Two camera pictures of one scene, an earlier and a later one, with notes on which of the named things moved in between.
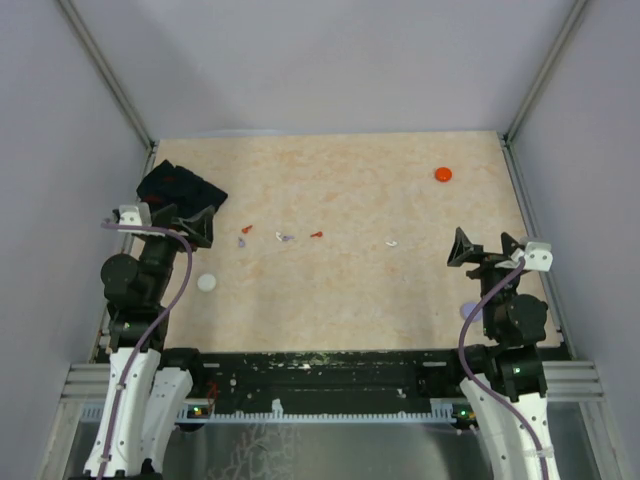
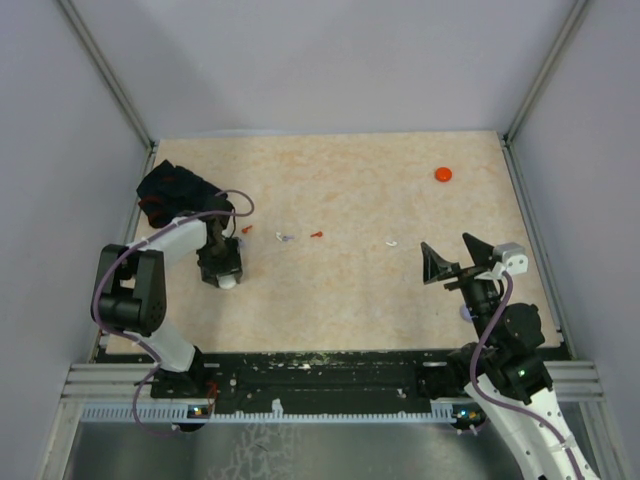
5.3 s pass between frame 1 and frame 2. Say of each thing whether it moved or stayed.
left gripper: moved
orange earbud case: stayed
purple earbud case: stayed
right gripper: moved
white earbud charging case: moved
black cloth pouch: stayed
